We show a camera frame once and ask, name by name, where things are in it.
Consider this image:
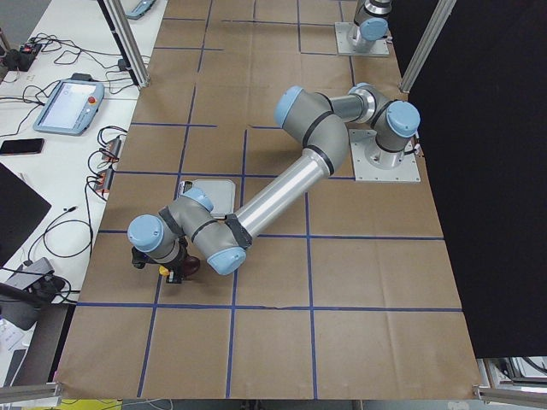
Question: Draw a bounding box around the grey power adapter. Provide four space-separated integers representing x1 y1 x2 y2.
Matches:
5 257 55 290

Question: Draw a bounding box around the dark red mango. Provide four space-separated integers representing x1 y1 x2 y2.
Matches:
182 255 201 278

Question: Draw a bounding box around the silver digital kitchen scale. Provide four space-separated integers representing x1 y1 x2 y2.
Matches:
178 179 236 220

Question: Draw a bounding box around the black smartphone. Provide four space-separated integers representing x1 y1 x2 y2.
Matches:
0 138 44 155

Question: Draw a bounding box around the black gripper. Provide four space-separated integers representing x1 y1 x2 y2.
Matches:
132 240 187 284

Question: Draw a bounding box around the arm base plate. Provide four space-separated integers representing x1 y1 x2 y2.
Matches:
349 129 421 184
334 22 390 57

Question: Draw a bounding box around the black curtain panel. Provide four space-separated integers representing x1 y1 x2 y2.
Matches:
409 1 546 358

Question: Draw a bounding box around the teach pendant tablet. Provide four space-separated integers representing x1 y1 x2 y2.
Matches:
32 79 104 136

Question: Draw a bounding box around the aluminium frame post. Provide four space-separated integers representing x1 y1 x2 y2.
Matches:
97 0 150 89

